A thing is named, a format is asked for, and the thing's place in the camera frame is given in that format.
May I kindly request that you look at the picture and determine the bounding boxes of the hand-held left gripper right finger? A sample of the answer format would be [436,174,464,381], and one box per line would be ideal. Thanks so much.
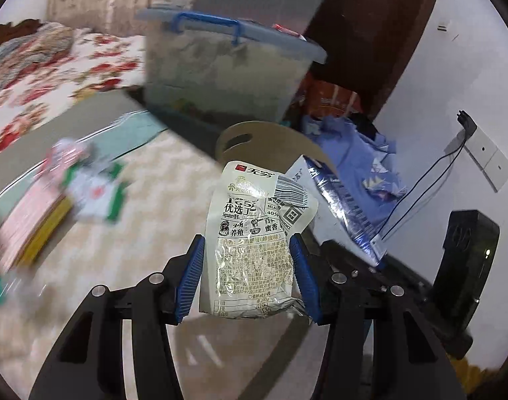
[289,233,467,400]

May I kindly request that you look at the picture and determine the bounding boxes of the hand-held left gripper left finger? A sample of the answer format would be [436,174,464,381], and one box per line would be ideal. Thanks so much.
[27,235,207,400]

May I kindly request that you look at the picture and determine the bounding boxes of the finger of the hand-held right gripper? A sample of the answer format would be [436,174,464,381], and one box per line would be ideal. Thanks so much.
[320,239,433,301]

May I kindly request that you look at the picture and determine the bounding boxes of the beige snack packet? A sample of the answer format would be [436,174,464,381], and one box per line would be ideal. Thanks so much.
[199,160,320,319]

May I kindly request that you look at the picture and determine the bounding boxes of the blue silver snack packet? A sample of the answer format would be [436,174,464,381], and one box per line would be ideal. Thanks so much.
[286,154,388,268]

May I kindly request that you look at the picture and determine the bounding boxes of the tan plastic waste bin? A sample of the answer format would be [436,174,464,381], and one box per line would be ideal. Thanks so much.
[166,121,363,400]

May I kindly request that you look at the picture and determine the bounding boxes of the zigzag patterned mat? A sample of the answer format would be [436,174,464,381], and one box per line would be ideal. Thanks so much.
[0,92,363,400]

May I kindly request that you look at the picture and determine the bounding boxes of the blue cloth bag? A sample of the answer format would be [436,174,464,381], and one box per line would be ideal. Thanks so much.
[301,114,406,226]

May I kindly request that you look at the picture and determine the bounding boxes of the green white packet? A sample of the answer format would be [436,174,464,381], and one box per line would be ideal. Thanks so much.
[64,162,126,222]

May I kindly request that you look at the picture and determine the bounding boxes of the black charger plug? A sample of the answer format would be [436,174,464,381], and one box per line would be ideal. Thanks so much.
[456,110,477,134]

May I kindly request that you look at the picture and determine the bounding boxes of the yellow flat box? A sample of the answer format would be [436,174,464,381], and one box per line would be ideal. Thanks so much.
[16,198,74,267]

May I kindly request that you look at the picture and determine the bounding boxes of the orange carton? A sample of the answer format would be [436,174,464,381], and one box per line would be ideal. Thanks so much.
[299,77,363,119]

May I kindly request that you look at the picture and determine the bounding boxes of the pink white packet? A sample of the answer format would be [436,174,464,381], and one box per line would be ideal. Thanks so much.
[41,138,97,188]

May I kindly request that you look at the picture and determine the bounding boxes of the dark wooden wardrobe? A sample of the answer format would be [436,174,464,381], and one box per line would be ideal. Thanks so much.
[304,0,446,121]

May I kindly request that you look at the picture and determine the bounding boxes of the floral bed quilt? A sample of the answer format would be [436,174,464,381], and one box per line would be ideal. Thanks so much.
[0,25,148,161]

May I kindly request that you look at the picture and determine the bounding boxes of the red white small packet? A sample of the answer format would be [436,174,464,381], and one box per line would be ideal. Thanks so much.
[272,24,306,40]

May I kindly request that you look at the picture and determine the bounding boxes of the patchwork patterned comforter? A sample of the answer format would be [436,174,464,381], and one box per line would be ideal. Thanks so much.
[0,23,76,76]

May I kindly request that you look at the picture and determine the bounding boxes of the carved wooden headboard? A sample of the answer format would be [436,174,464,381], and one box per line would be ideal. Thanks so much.
[0,20,42,51]

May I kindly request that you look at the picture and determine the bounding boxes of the black cable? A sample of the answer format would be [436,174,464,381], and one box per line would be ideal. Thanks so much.
[381,129,467,242]

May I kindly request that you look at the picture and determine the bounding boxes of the white wall socket panel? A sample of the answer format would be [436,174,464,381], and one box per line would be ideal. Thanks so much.
[443,127,508,192]

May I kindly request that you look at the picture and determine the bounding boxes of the clear storage box blue handle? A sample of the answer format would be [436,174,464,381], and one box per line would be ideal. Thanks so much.
[135,8,327,123]

